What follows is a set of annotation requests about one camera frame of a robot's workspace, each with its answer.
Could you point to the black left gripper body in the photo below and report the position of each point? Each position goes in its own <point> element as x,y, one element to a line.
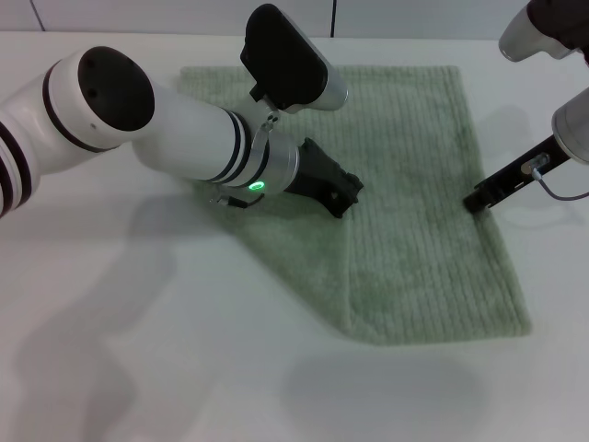
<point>317,177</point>

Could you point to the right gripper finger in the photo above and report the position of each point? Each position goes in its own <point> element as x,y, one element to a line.
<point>475,202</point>
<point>489,192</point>

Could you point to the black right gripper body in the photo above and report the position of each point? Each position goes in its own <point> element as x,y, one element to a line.
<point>529,166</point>

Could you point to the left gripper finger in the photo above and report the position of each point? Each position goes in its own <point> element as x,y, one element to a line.
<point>353,186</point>
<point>341,207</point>

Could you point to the pale green textured towel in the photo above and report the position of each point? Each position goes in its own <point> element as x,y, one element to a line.
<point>405,193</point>

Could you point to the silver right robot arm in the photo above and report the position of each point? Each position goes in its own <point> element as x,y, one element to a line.
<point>573,129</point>

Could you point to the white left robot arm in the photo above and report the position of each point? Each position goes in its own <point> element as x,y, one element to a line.
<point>138,124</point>

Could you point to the left wrist camera housing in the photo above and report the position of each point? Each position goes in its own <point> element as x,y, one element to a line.
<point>290,60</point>

